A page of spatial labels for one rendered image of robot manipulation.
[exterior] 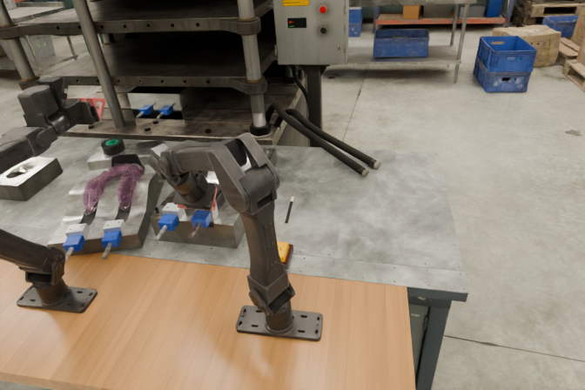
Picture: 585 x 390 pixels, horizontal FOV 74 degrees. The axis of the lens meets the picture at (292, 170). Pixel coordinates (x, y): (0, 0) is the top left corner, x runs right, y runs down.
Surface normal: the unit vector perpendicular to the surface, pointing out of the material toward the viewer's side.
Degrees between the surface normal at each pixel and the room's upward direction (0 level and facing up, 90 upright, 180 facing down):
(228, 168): 45
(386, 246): 0
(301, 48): 90
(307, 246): 0
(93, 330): 0
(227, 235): 90
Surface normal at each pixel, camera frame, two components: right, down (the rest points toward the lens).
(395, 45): -0.21, 0.58
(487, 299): -0.07, -0.84
